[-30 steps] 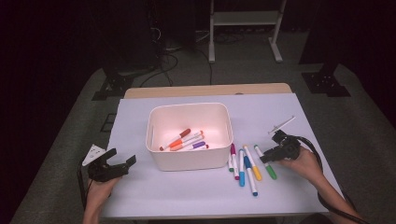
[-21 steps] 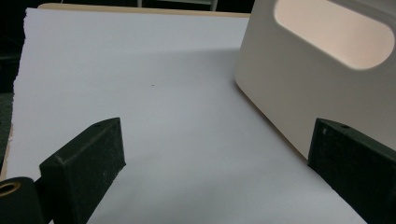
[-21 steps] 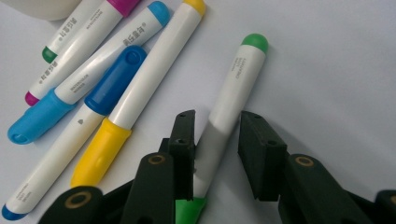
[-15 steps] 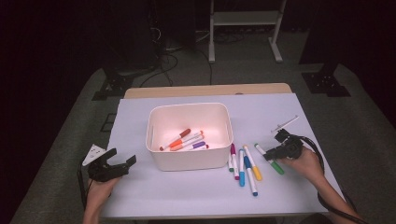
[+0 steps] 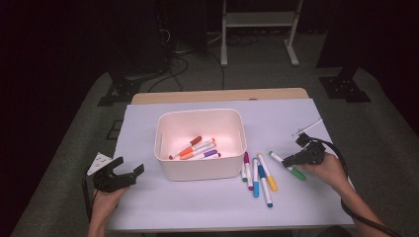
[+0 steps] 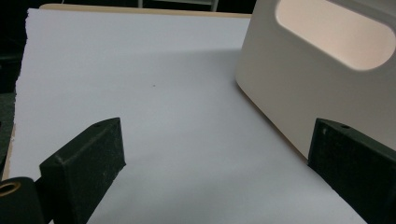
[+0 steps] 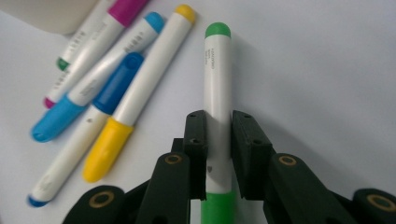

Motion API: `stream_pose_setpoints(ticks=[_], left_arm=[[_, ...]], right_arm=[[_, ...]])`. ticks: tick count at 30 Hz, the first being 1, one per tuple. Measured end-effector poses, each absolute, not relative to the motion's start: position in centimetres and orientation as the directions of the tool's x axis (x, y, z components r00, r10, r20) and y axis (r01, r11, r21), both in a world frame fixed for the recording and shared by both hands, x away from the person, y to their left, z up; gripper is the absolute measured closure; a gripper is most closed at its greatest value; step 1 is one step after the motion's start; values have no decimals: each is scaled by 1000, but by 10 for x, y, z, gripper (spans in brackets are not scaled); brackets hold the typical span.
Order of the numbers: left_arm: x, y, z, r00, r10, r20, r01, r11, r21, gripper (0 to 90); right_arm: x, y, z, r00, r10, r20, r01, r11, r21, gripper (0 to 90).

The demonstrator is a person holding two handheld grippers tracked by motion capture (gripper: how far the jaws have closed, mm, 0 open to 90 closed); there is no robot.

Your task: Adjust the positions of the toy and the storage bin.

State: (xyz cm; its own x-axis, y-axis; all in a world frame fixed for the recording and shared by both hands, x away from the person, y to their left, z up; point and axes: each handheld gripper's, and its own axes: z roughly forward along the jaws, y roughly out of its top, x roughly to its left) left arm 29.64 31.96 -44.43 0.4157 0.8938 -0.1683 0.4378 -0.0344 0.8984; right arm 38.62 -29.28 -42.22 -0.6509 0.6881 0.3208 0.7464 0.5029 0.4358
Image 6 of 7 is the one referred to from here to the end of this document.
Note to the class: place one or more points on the white plastic storage box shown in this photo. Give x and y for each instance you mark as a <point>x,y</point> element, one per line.
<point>280,77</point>

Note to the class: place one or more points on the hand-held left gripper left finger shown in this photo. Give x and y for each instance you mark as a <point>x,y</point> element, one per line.
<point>84,168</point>

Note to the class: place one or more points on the white foam board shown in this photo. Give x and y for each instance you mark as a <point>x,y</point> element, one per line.
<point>155,124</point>

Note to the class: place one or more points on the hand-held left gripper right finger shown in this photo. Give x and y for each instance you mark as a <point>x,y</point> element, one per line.
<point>355,168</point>

